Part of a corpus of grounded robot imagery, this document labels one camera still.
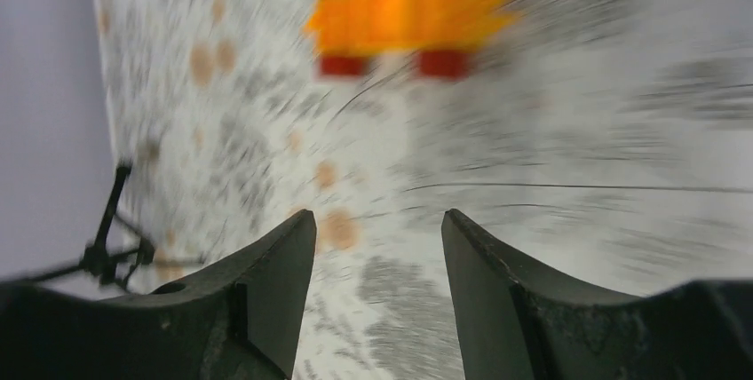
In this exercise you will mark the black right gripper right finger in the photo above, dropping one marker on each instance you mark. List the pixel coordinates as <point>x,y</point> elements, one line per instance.
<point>518,318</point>

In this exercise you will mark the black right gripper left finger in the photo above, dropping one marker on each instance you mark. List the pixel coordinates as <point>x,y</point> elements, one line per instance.
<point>238,318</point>

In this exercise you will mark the floral patterned table mat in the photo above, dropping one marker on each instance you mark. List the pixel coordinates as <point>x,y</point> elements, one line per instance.
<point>611,139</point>

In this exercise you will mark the orange toy car chassis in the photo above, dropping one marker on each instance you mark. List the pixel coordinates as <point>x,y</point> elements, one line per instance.
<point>443,34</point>

